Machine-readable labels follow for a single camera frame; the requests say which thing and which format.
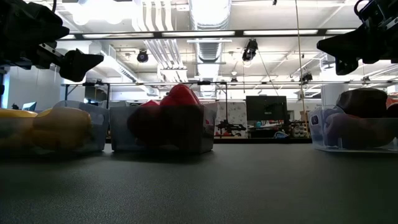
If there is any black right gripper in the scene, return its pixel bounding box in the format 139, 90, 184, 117
316, 0, 398, 77

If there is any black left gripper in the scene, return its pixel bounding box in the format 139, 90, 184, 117
0, 0, 105, 83

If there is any dark red apple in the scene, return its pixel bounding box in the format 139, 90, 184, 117
336, 87, 389, 119

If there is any yellow bell pepper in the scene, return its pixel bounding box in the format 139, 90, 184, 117
0, 108, 39, 149
30, 106, 94, 151

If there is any red bell pepper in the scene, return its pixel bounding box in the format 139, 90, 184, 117
126, 100, 163, 147
159, 83, 203, 147

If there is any thin vertical pole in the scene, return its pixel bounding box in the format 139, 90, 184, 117
294, 0, 305, 138

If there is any black round spotlight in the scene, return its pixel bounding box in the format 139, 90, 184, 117
136, 49, 150, 64

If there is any clear plastic basket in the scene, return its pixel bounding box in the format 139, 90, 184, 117
0, 100, 110, 154
108, 103, 218, 154

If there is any translucent white plastic basket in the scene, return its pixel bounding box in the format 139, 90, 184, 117
307, 104, 398, 154

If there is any black monitor screen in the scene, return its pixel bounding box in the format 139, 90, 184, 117
245, 95, 289, 122

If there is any black horizontal rail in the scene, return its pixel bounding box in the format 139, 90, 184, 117
61, 80, 398, 88

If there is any black overhead frame bar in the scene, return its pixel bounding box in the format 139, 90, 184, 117
58, 28, 358, 40

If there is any black hanging camera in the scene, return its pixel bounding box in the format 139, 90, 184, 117
241, 38, 260, 62

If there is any black table frame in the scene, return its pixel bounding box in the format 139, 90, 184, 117
104, 136, 313, 145

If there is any silver ventilation duct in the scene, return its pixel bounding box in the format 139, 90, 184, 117
187, 0, 233, 98

